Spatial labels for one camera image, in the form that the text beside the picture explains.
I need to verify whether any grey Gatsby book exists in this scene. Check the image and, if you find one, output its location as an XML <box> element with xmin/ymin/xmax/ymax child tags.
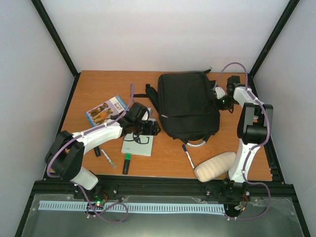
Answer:
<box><xmin>121</xmin><ymin>118</ymin><xmax>157</xmax><ymax>157</ymax></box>

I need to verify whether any light blue cable duct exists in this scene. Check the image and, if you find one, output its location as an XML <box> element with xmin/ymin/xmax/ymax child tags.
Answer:
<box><xmin>38</xmin><ymin>200</ymin><xmax>225</xmax><ymax>215</ymax></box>

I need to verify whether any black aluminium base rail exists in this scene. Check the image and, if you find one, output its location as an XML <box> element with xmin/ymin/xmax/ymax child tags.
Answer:
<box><xmin>32</xmin><ymin>174</ymin><xmax>294</xmax><ymax>200</ymax></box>

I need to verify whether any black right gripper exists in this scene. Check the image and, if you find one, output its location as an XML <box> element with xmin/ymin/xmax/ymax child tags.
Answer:
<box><xmin>205</xmin><ymin>95</ymin><xmax>237</xmax><ymax>113</ymax></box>

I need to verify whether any black student backpack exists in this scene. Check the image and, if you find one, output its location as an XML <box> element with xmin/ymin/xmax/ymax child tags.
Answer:
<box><xmin>145</xmin><ymin>70</ymin><xmax>220</xmax><ymax>147</ymax></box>

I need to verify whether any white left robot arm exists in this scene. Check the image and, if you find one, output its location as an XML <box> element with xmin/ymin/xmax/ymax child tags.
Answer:
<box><xmin>45</xmin><ymin>102</ymin><xmax>161</xmax><ymax>199</ymax></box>

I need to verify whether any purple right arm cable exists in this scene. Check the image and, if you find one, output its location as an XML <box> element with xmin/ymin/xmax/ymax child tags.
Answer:
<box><xmin>219</xmin><ymin>62</ymin><xmax>272</xmax><ymax>220</ymax></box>

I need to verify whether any silver pen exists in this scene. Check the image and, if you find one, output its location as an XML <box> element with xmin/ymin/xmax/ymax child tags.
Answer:
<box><xmin>100</xmin><ymin>149</ymin><xmax>117</xmax><ymax>169</ymax></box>

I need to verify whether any black frame post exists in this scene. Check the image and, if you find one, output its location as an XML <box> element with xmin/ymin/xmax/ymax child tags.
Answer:
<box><xmin>248</xmin><ymin>0</ymin><xmax>300</xmax><ymax>79</ymax></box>
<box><xmin>31</xmin><ymin>0</ymin><xmax>79</xmax><ymax>79</ymax></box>

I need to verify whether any right black frame post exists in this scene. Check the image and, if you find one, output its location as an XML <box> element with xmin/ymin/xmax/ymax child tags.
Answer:
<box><xmin>248</xmin><ymin>0</ymin><xmax>300</xmax><ymax>79</ymax></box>

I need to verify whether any beige pencil case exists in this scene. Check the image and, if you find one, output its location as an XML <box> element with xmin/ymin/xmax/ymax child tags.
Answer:
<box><xmin>194</xmin><ymin>152</ymin><xmax>236</xmax><ymax>183</ymax></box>

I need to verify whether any left black frame post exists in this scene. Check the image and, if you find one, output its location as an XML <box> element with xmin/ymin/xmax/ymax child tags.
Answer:
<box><xmin>31</xmin><ymin>0</ymin><xmax>79</xmax><ymax>79</ymax></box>

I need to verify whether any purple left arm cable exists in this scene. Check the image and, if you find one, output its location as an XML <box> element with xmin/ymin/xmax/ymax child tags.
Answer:
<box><xmin>46</xmin><ymin>82</ymin><xmax>135</xmax><ymax>224</ymax></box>

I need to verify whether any dog picture book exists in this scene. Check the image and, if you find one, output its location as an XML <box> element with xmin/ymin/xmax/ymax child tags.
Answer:
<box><xmin>85</xmin><ymin>95</ymin><xmax>127</xmax><ymax>127</ymax></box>

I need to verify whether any blue whiteboard marker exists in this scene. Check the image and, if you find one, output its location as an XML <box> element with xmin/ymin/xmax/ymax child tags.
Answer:
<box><xmin>182</xmin><ymin>144</ymin><xmax>196</xmax><ymax>169</ymax></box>

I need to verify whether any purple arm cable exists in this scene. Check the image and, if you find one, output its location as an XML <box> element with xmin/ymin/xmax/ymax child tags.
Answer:
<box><xmin>46</xmin><ymin>82</ymin><xmax>135</xmax><ymax>224</ymax></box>
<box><xmin>219</xmin><ymin>62</ymin><xmax>272</xmax><ymax>220</ymax></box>

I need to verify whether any green highlighter marker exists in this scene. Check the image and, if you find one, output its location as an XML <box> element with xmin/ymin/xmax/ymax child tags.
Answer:
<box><xmin>122</xmin><ymin>153</ymin><xmax>131</xmax><ymax>175</ymax></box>

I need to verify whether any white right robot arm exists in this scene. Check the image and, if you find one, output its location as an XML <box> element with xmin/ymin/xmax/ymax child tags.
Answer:
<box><xmin>215</xmin><ymin>76</ymin><xmax>274</xmax><ymax>201</ymax></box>

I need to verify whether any pink highlighter marker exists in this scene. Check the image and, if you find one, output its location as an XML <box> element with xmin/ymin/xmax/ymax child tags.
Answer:
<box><xmin>94</xmin><ymin>146</ymin><xmax>101</xmax><ymax>157</ymax></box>

